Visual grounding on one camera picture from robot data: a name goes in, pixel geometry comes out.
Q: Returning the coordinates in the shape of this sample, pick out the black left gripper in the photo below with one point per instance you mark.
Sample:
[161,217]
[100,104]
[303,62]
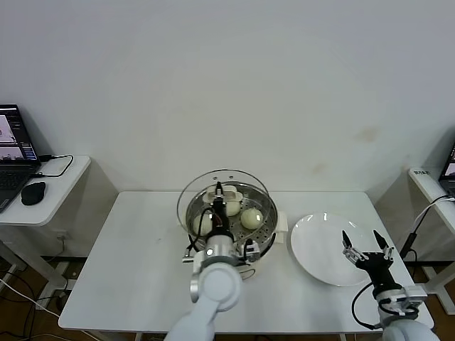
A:
[220,216]

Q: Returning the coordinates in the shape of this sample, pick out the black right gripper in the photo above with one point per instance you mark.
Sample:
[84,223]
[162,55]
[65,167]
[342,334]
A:
[378,270]

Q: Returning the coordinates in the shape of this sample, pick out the white steamed baozi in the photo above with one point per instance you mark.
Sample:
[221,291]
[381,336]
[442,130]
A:
[200,224]
[251,217]
[232,209]

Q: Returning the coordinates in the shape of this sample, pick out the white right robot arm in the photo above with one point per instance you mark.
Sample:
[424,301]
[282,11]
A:
[405,330]

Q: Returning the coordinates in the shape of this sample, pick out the perforated steel steamer basket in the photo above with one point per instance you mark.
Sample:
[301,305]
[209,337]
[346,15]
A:
[266,231]

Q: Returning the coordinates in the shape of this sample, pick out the white round plate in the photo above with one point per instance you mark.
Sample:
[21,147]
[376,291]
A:
[320,248]

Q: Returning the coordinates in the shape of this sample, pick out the cream electric pot base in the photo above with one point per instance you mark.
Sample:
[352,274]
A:
[279,237]

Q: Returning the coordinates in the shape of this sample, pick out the black laptop with dark screen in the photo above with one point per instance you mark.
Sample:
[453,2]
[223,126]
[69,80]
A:
[448,174]

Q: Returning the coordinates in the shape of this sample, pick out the white side desk with mouse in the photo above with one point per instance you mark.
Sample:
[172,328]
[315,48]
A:
[53,199]

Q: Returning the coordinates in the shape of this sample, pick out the black computer mouse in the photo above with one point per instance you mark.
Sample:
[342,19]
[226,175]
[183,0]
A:
[34,193]

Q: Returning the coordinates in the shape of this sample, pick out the black laptop with pink screen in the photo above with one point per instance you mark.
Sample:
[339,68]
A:
[14,167]

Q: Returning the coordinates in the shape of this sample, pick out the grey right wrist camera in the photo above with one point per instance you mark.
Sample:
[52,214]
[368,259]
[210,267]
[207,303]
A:
[405,300]

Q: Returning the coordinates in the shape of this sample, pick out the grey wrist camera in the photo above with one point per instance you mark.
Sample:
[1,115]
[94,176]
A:
[405,300]
[252,250]

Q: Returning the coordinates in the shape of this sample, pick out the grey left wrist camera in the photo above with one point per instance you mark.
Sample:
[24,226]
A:
[252,250]

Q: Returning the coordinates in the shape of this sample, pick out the white wall outlet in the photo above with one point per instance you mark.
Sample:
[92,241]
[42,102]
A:
[62,237]

